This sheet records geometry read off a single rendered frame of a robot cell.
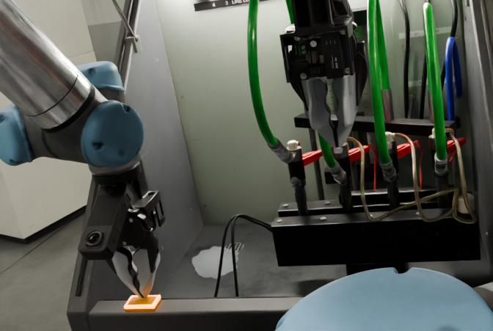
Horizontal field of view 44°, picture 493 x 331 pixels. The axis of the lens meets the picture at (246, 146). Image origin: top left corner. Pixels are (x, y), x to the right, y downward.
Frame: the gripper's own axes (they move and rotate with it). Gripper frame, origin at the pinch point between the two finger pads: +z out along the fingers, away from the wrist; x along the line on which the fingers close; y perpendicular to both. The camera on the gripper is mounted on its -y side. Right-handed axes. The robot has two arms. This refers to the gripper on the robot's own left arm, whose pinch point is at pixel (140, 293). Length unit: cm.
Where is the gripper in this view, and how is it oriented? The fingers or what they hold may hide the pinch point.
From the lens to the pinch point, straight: 99.0
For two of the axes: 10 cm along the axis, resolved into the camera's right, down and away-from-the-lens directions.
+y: 2.3, -3.4, 9.1
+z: 1.7, 9.4, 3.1
